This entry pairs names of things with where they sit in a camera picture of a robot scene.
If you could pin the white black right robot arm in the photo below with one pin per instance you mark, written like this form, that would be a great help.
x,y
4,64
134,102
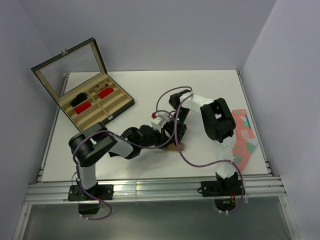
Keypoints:
x,y
219,126

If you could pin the beige rolled sock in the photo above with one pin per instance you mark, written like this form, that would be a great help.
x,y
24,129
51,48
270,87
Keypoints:
x,y
102,85

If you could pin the red rolled sock right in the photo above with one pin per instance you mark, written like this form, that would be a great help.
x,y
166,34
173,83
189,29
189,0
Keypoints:
x,y
105,92

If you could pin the black compartment storage box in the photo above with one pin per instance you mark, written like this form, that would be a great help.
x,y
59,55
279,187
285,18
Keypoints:
x,y
78,70

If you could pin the aluminium rail frame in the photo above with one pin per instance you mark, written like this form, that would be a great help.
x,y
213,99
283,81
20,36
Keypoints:
x,y
51,186

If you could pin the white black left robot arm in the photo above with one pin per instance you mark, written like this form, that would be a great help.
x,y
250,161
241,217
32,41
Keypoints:
x,y
90,145

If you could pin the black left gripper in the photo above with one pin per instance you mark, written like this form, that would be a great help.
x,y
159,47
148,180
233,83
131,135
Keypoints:
x,y
162,137

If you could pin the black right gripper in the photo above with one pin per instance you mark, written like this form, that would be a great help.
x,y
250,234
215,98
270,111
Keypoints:
x,y
181,131

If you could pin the black rolled sock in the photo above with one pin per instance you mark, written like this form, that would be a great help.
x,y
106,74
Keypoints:
x,y
78,99

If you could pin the red rolled sock left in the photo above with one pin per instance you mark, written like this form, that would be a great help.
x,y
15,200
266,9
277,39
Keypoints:
x,y
82,107

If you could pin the tan ribbed sock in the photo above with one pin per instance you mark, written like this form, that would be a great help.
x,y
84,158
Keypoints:
x,y
173,147

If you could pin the pink patterned sock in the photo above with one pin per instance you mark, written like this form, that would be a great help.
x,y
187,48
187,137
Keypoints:
x,y
246,142

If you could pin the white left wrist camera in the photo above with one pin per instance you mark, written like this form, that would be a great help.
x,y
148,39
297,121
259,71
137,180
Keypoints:
x,y
159,121

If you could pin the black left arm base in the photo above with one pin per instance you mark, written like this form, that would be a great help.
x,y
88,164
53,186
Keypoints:
x,y
89,203

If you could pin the red rolled sock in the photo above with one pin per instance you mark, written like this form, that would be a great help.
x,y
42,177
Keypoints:
x,y
82,107
105,92

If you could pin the black white striped sock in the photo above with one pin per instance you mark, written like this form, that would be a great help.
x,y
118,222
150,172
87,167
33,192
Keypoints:
x,y
123,148

